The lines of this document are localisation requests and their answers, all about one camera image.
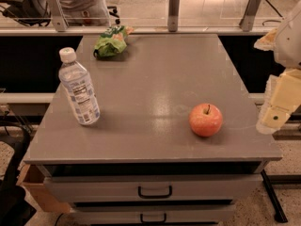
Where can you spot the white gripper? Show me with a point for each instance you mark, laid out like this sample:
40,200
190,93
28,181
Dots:
290,44

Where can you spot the red apple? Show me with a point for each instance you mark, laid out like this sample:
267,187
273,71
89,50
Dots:
205,120

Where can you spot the green rice chip bag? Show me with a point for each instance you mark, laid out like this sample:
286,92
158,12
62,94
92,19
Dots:
112,41

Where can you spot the black table leg bar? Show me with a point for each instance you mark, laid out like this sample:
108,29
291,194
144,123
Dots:
279,216

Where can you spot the grey top drawer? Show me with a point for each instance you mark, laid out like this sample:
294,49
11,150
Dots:
124,188

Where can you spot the grey drawer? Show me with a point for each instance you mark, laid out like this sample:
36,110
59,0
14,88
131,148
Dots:
124,188
156,214

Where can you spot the person in grey clothes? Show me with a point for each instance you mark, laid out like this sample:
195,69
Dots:
85,12

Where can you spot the clear plastic water bottle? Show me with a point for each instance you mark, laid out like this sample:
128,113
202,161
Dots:
78,85

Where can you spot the grey lower drawer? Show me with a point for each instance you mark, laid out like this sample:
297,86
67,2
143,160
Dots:
156,214

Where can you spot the black office chair left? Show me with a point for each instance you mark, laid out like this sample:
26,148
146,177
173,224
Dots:
27,12

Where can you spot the brown cardboard box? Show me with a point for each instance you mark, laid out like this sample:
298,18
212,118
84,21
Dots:
32,180

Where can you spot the black chair foreground left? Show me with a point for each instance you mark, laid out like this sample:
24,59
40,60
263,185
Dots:
14,209

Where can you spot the grey right rail post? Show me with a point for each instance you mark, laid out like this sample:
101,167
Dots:
248,19

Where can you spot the grey rail post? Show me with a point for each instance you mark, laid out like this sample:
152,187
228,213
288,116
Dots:
57,15
248,19
173,15

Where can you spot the grey middle rail post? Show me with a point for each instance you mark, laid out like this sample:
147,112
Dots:
173,15

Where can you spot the black top drawer handle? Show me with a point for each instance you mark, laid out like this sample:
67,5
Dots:
154,194

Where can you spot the black drawer handle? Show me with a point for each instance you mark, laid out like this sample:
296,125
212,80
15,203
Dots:
154,194
156,219

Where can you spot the black lower drawer handle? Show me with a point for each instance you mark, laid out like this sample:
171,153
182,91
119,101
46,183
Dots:
156,219

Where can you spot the grey left rail post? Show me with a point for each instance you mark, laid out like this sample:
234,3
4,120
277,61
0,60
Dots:
57,15

